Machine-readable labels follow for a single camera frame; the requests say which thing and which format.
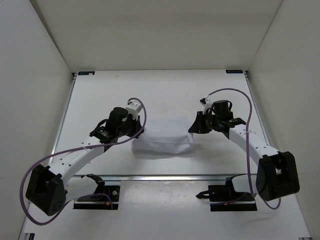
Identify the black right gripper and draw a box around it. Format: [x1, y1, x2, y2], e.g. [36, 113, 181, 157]
[189, 111, 221, 134]

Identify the white fabric skirt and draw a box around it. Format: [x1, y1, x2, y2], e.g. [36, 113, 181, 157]
[131, 117, 195, 155]

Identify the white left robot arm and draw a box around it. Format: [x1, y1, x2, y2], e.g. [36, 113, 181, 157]
[26, 101, 145, 216]

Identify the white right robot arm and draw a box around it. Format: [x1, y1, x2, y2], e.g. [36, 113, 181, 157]
[188, 111, 300, 202]

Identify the right teal corner label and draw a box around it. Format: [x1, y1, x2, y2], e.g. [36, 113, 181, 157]
[225, 69, 243, 74]

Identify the teal corner label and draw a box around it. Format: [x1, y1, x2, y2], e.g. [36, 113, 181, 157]
[225, 69, 243, 74]
[77, 71, 95, 76]

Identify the left teal corner label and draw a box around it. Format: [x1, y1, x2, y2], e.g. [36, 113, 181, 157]
[77, 71, 95, 76]

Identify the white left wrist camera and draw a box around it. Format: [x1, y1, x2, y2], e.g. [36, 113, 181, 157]
[125, 101, 142, 119]

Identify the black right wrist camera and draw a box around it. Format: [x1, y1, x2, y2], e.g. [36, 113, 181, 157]
[213, 100, 233, 119]

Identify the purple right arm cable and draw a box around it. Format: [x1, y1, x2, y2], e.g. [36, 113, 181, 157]
[204, 87, 282, 210]

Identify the aluminium table edge rail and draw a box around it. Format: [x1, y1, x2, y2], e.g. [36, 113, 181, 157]
[100, 174, 240, 182]

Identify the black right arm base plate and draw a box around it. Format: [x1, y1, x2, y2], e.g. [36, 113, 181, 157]
[208, 185, 258, 212]

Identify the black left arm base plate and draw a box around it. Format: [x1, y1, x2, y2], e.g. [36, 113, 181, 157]
[73, 181, 121, 211]

